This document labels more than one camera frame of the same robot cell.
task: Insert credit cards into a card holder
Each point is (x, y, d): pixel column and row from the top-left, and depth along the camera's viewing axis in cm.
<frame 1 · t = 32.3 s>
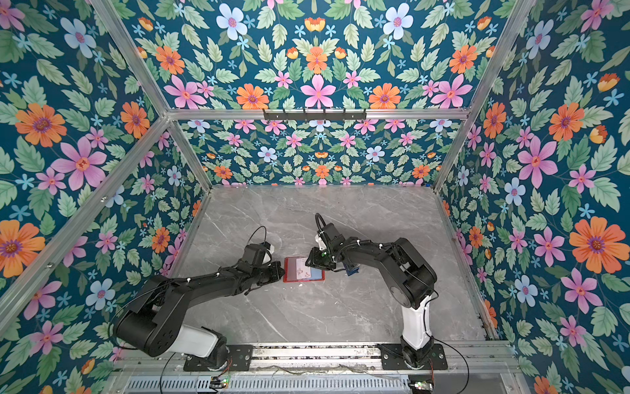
left hand: (288, 269, 91), fingers closed
right hand: (312, 258, 93), fingers open
red leather card holder: (295, 270, 94), on the table
pink VIP card: (303, 271, 93), point 2 cm above the table
blue card stand: (353, 272, 92), point 2 cm above the table

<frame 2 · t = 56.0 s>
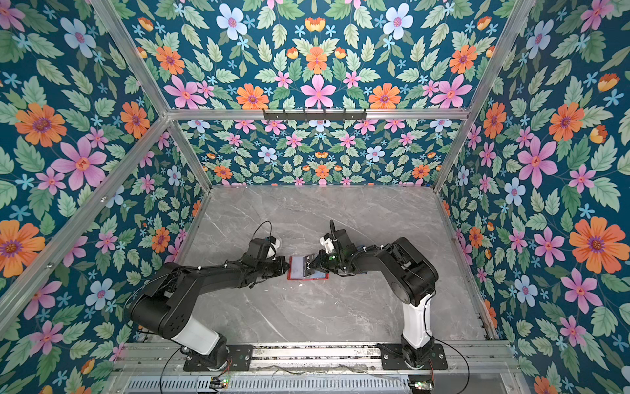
left hand: (293, 264, 93), fingers closed
right hand: (314, 260, 93), fingers closed
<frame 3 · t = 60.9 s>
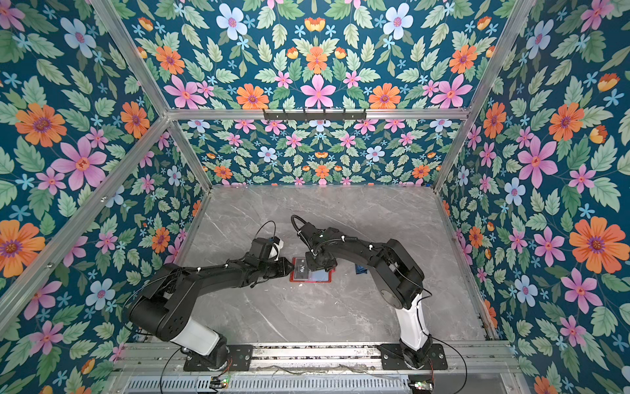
left hand: (295, 265, 92), fingers closed
right hand: (320, 260, 92), fingers open
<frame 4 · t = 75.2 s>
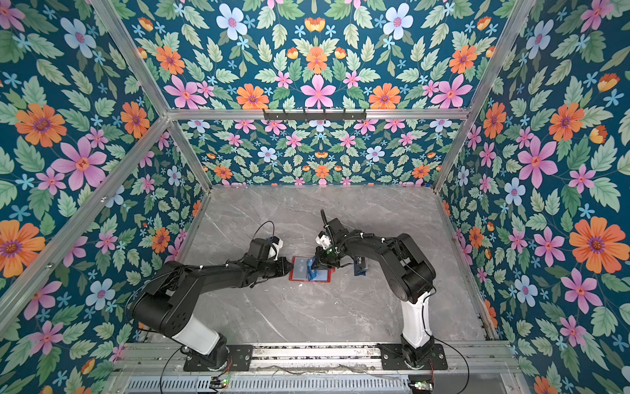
left hand: (296, 265, 92), fingers closed
right hand: (316, 261, 92), fingers closed
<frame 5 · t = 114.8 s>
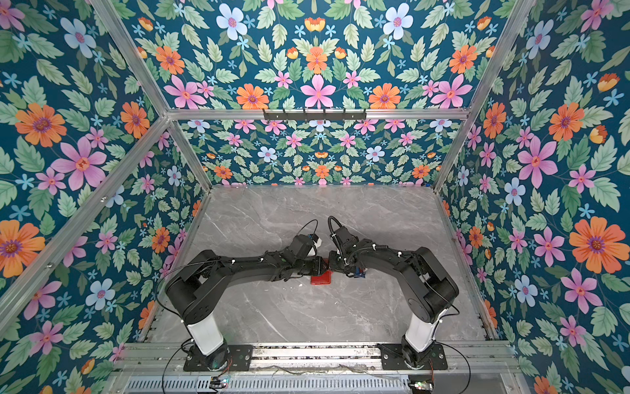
left hand: (331, 266, 89), fingers closed
right hand: (334, 262, 92), fingers open
red leather card holder: (325, 279, 90), point 3 cm above the table
